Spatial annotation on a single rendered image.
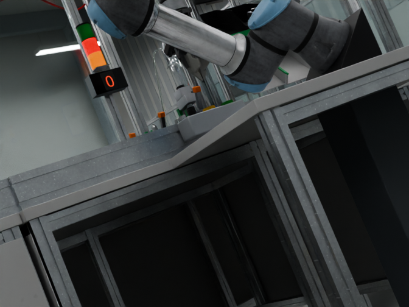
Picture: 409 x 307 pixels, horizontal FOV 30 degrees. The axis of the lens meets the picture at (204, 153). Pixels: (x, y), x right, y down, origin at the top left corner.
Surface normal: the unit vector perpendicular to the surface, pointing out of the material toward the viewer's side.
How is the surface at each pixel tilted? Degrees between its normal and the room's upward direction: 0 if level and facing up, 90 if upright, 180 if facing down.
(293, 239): 90
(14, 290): 90
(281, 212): 90
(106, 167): 90
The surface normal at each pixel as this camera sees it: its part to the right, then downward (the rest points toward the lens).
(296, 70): -0.03, -0.81
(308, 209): 0.34, -0.22
